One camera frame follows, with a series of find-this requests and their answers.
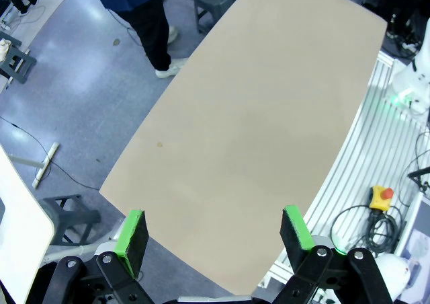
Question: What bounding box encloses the person in navy jacket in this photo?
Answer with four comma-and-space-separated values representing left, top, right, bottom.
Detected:
87, 0, 189, 79

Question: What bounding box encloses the black coiled cable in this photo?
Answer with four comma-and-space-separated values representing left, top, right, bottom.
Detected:
331, 203, 409, 255

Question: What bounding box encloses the slotted aluminium base plate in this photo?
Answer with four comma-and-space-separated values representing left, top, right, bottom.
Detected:
260, 50, 430, 287

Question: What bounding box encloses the white side table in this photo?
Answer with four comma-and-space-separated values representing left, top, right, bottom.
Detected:
0, 144, 56, 304

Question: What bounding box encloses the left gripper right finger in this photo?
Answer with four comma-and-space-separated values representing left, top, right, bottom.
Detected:
273, 205, 394, 304

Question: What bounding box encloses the white table foot bar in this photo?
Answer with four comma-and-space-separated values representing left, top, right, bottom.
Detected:
9, 141, 61, 188

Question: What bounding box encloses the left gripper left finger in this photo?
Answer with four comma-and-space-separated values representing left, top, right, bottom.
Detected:
49, 208, 151, 304

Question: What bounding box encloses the yellow emergency stop button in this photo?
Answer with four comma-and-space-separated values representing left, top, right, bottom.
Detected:
368, 184, 395, 213

